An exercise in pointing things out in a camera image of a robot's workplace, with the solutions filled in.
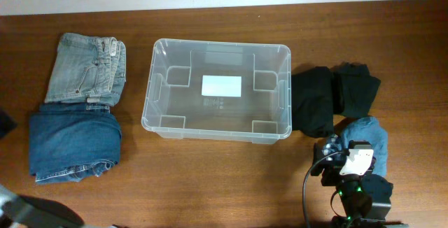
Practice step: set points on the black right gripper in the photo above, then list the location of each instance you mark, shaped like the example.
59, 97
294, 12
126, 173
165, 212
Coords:
331, 168

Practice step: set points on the dark blue jeans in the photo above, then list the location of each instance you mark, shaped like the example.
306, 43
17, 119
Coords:
70, 142

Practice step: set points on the light blue jeans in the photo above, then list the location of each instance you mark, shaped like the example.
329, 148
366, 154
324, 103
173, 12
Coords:
88, 69

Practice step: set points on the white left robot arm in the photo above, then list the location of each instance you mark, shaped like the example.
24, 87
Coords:
37, 212

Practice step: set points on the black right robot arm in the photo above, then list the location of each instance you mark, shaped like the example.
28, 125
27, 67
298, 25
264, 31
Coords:
365, 196

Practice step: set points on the blue folded cloth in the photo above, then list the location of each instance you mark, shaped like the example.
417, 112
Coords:
363, 129

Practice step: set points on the black folded garment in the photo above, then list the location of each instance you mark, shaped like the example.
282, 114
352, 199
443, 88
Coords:
320, 93

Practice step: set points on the white label in bin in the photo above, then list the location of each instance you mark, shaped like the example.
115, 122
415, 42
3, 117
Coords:
221, 86

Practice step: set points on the clear plastic storage bin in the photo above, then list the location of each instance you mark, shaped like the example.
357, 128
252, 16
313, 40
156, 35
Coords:
175, 108

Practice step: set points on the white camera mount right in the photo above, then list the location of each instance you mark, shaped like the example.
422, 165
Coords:
359, 158

